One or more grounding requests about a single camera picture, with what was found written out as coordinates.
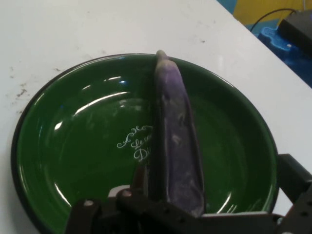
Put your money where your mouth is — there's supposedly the blue giant building block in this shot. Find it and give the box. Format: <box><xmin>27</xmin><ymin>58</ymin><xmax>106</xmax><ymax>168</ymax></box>
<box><xmin>251</xmin><ymin>23</ymin><xmax>312</xmax><ymax>88</ymax></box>

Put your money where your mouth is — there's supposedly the black flat box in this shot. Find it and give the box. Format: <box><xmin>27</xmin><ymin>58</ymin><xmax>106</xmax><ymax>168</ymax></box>
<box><xmin>277</xmin><ymin>9</ymin><xmax>312</xmax><ymax>53</ymax></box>

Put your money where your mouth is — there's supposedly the green enamel plate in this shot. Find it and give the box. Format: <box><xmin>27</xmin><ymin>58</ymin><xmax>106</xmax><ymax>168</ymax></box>
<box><xmin>11</xmin><ymin>53</ymin><xmax>278</xmax><ymax>234</ymax></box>

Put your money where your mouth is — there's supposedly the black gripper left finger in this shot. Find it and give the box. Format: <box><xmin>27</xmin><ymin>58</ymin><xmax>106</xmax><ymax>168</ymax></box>
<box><xmin>65</xmin><ymin>165</ymin><xmax>204</xmax><ymax>234</ymax></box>

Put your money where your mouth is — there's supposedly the purple toy eggplant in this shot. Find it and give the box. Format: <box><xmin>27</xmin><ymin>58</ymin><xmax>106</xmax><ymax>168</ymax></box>
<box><xmin>149</xmin><ymin>50</ymin><xmax>207</xmax><ymax>218</ymax></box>

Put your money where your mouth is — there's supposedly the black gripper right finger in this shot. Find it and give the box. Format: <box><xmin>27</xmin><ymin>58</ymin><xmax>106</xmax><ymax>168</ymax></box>
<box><xmin>277</xmin><ymin>153</ymin><xmax>312</xmax><ymax>234</ymax></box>

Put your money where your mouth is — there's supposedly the thin black wire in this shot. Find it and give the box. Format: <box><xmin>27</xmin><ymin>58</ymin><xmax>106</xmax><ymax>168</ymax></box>
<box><xmin>250</xmin><ymin>8</ymin><xmax>297</xmax><ymax>31</ymax></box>

